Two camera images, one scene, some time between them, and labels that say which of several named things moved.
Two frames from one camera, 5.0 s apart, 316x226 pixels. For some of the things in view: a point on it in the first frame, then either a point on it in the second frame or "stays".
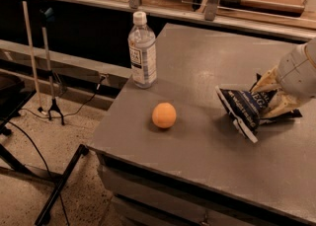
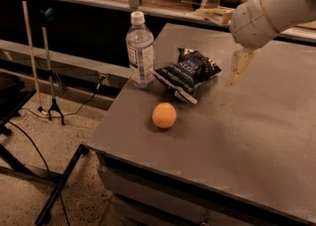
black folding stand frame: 14,95 stays
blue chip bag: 245,109 -> 184,76
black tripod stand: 46,14 stays
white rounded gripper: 293,69 -> 252,23
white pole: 39,109 stays
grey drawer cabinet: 205,169 stays
